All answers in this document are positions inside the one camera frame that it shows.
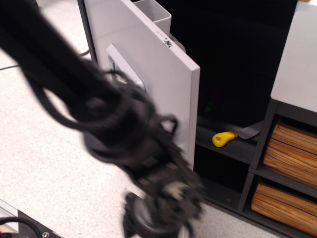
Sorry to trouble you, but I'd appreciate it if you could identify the grey ice water dispenser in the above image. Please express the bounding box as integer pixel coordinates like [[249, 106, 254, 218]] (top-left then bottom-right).
[[106, 44, 146, 92]]

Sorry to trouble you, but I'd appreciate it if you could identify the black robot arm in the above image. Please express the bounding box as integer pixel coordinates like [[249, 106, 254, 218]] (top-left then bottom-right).
[[0, 0, 204, 238]]

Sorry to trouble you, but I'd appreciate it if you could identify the white counter top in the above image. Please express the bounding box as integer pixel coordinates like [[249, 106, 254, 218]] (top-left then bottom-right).
[[271, 0, 317, 112]]

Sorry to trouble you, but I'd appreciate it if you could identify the dark grey toy kitchen cabinet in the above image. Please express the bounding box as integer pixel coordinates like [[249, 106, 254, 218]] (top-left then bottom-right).
[[77, 0, 317, 238]]

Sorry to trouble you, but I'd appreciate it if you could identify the lower woven orange basket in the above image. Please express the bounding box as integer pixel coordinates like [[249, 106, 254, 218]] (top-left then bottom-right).
[[251, 183, 317, 237]]

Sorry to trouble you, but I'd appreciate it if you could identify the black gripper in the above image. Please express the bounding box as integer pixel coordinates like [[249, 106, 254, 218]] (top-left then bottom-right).
[[122, 162, 205, 238]]

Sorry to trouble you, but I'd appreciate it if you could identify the upper woven orange basket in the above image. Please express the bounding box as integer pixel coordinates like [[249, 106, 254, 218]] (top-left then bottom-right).
[[263, 122, 317, 188]]

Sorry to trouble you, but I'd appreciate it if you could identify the grey toy fridge door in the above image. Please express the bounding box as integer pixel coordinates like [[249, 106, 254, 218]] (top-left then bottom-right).
[[78, 0, 200, 167]]

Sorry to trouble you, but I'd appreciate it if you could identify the yellow handled toy knife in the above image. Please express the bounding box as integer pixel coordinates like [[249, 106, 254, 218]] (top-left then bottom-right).
[[212, 120, 264, 148]]

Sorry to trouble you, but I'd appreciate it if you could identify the woven orange basket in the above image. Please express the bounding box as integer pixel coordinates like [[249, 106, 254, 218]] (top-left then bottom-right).
[[263, 122, 317, 188], [251, 183, 317, 237]]

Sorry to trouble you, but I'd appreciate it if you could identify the grey door shelf bin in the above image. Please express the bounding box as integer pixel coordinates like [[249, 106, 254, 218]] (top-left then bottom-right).
[[134, 0, 172, 36]]

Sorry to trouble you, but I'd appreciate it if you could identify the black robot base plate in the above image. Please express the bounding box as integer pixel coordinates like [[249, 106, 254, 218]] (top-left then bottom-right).
[[0, 199, 62, 238]]

